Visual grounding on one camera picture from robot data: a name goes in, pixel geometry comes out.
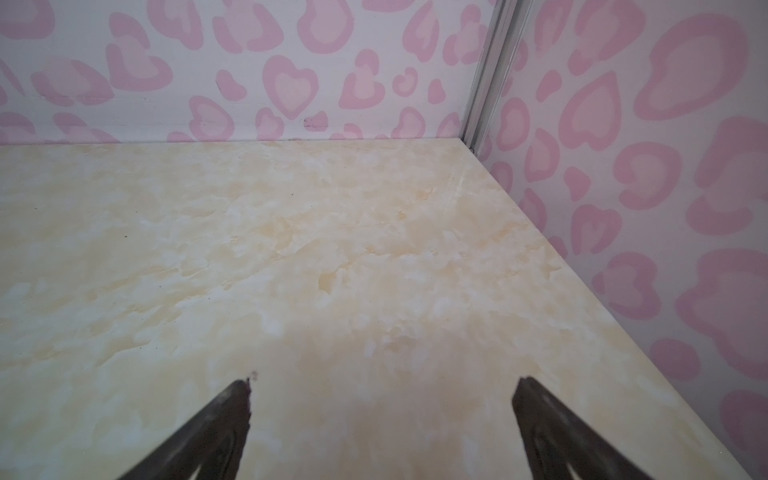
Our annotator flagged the aluminium corner post right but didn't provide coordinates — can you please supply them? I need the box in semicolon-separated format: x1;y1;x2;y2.
459;0;534;154

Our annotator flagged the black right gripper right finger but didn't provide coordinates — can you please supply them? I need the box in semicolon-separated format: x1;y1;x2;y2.
511;377;651;480

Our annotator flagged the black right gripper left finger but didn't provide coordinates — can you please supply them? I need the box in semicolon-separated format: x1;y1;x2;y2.
121;380;251;480

